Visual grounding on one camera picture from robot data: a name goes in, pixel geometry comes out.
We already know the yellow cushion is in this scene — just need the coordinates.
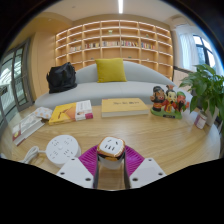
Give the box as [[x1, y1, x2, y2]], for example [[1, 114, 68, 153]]
[[94, 57, 128, 84]]

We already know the wooden wall shelf unit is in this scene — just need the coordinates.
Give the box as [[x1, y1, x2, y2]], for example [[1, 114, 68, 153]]
[[54, 19, 175, 82]]

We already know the small white and pink box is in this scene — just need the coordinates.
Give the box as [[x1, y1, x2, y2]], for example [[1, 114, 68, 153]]
[[193, 110, 209, 130]]

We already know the green potted plant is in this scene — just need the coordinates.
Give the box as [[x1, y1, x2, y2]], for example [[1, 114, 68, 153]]
[[178, 62, 224, 135]]

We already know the beige slatted low cabinet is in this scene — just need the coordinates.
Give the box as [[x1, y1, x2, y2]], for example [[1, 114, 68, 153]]
[[171, 65, 196, 88]]

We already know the white sheer curtain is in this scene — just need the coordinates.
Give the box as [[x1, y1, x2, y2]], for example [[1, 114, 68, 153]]
[[175, 30, 201, 72]]

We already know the white charger block gold band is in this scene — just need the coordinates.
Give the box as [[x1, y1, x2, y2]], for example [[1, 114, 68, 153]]
[[96, 135, 127, 171]]

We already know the red and grey book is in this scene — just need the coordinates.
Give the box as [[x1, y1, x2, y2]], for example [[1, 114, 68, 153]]
[[11, 112, 46, 147]]

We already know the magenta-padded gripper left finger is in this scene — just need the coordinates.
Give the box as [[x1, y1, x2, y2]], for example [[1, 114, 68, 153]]
[[55, 144, 101, 191]]

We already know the grey-framed glass door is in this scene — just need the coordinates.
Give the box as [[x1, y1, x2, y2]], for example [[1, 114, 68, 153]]
[[0, 37, 35, 134]]

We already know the white and red book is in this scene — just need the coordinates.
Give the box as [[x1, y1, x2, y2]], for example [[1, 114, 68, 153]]
[[74, 99, 95, 122]]

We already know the black bag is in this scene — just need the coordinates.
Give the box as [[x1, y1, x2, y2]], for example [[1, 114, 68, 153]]
[[45, 61, 78, 95]]

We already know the white power strip cable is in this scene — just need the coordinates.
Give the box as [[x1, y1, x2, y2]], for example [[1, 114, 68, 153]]
[[19, 145, 48, 165]]

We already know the yellow and orange book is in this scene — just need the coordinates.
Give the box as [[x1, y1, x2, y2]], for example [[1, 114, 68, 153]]
[[47, 102, 79, 127]]

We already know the large yellow book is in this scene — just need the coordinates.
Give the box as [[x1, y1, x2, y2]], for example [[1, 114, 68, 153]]
[[100, 97, 150, 119]]

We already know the colourful three-figure figurine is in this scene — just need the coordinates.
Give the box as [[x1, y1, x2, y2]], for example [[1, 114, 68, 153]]
[[149, 84, 191, 121]]

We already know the white patterned pouch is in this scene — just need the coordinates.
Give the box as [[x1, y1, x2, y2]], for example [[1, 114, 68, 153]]
[[33, 106, 54, 121]]

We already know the light grey sofa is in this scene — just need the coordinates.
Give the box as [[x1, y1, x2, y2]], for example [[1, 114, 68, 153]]
[[33, 60, 195, 110]]

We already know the dark-framed window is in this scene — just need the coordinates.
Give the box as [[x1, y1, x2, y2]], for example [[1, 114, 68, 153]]
[[192, 33, 222, 72]]

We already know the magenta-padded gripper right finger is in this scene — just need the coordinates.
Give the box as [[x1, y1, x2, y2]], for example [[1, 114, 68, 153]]
[[123, 145, 167, 191]]

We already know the long ceiling light strip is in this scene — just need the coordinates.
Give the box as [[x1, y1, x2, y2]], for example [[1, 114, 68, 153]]
[[117, 0, 125, 15]]

